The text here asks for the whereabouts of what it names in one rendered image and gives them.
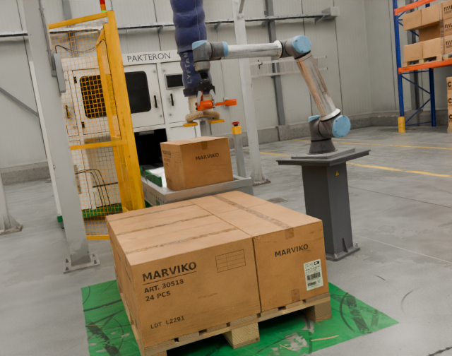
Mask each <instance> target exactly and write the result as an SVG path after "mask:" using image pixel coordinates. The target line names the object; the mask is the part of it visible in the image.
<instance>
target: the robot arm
mask: <svg viewBox="0 0 452 356"><path fill-rule="evenodd" d="M310 49H311V42H310V40H309V38H308V37H307V36H305V35H297V36H295V37H293V38H290V39H287V40H277V41H275V42H274V43H268V44H241V45H228V44H227V43H226V42H223V41H222V42H207V41H206V40H201V41H197V42H194V43H193V44H192V50H193V56H194V64H195V65H194V66H195V71H197V73H199V74H200V77H201V81H199V82H198V86H197V89H196V98H197V103H198V106H199V107H200V101H201V96H202V92H201V91H204V90H209V89H210V92H209V93H210V95H211V96H212V98H213V99H214V102H215V105H216V95H215V88H214V86H213V85H212V84H210V83H211V82H210V79H209V77H208V74H207V72H209V70H208V69H210V63H209V61H217V60H223V59H244V58H255V57H275V58H276V59H279V58H286V57H294V59H295V61H296V62H297V65H298V67H299V70H300V71H301V73H302V75H303V78H304V80H305V82H306V84H307V87H308V89H309V91H310V93H311V96H312V97H313V99H314V102H315V104H316V106H317V108H318V110H319V113H320V115H316V116H312V117H309V133H310V139H311V145H310V149H309V153H327V152H331V151H334V150H335V146H334V145H333V142H332V140H331V138H340V137H343V136H346V135H347V134H348V132H349V130H350V120H349V119H348V117H346V116H345V115H342V114H341V112H340V110H339V109H336V108H335V105H334V104H333V101H332V99H331V96H330V94H329V92H328V89H327V87H326V85H325V83H324V81H323V79H322V76H321V74H320V72H319V69H318V67H317V65H316V62H315V61H314V58H313V56H312V54H311V50H310Z"/></svg>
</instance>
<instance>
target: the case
mask: <svg viewBox="0 0 452 356"><path fill-rule="evenodd" d="M160 147H161V151H162V161H163V165H164V171H165V180H166V185H167V188H169V189H171V190H174V191H181V190H185V189H192V188H196V187H201V186H208V185H212V184H219V183H223V182H231V181H234V179H233V173H232V162H231V156H230V145H229V139H228V137H209V136H202V137H196V138H188V139H182V140H177V141H168V142H163V143H160Z"/></svg>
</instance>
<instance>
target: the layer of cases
mask: <svg viewBox="0 0 452 356"><path fill-rule="evenodd" d="M106 220H107V228H108V233H109V240H110V244H111V249H112V256H113V261H114V269H115V271H116V274H117V277H118V279H119V282H120V285H121V288H122V290H123V292H124V296H125V298H126V301H127V303H128V306H129V309H130V311H131V314H132V317H133V320H134V322H135V324H136V328H137V329H138V333H139V335H140V337H141V340H142V343H143V346H144V347H147V346H150V345H154V344H157V343H161V342H164V341H166V340H171V339H173V338H178V337H180V336H185V335H187V334H190V333H195V332H197V331H202V330H204V329H207V328H211V327H214V326H218V325H221V324H225V323H228V322H231V321H235V320H237V319H242V318H244V317H247V316H251V315H254V314H258V313H261V311H262V312H265V311H268V310H271V309H275V308H278V307H282V306H285V305H288V304H292V303H295V302H298V301H302V300H304V299H309V298H311V297H315V296H318V295H322V294H325V293H328V292H329V291H328V276H327V268H326V254H325V246H324V238H323V224H322V220H319V219H317V218H313V217H311V216H309V215H305V214H303V213H300V212H297V211H295V210H291V209H289V208H286V207H283V206H279V205H277V204H275V203H271V202H269V201H265V200H263V199H261V198H257V197H255V196H251V195H249V194H245V193H243V192H240V191H230V192H226V193H222V194H216V195H212V196H204V197H200V198H194V199H190V200H186V201H179V202H175V203H168V204H165V205H161V206H153V207H149V208H143V209H139V210H133V211H128V212H124V213H117V214H114V215H107V216H106Z"/></svg>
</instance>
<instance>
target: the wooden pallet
mask: <svg viewBox="0 0 452 356"><path fill-rule="evenodd" d="M115 275H116V279H117V287H118V291H119V294H120V296H121V300H122V302H123V305H124V308H125V310H126V314H127V316H128V319H129V322H130V324H131V328H132V331H133V334H134V336H135V339H136V342H137V345H138V348H139V350H140V353H141V356H167V350H169V349H172V348H176V347H179V346H181V345H186V344H188V343H192V342H195V341H197V340H202V339H204V338H209V337H211V336H216V335H218V334H223V336H224V337H225V339H226V340H227V341H228V343H229V344H230V345H231V346H232V347H233V349H235V348H239V347H241V346H245V345H248V344H251V343H255V342H257V341H260V337H259V332H258V322H260V321H264V320H267V319H271V318H274V317H277V316H280V315H283V314H287V313H290V312H294V311H297V310H300V311H301V312H303V313H304V314H306V315H307V316H308V317H309V318H310V319H312V320H313V321H315V322H316V323H317V322H320V321H323V320H326V319H329V318H332V314H331V301H330V300H331V299H330V293H329V292H328V293H325V294H322V295H318V296H315V297H311V298H309V299H304V300H302V301H298V302H295V303H292V304H288V305H285V306H282V307H278V308H275V309H271V310H268V311H264V312H262V311H261V313H258V314H254V315H251V316H247V317H244V318H242V319H237V320H235V321H231V322H228V323H225V324H221V325H218V326H214V327H211V328H207V329H204V330H202V331H197V332H195V333H190V334H187V335H185V336H180V337H178V338H173V339H171V340H166V341H164V342H161V343H157V344H154V345H150V346H147V347H144V346H143V343H142V340H141V337H140V335H139V333H138V329H137V328H136V324H135V322H134V320H133V317H132V314H131V311H130V309H129V306H128V303H127V301H126V298H125V296H124V292H123V290H122V288H121V285H120V282H119V279H118V277H117V274H116V271H115Z"/></svg>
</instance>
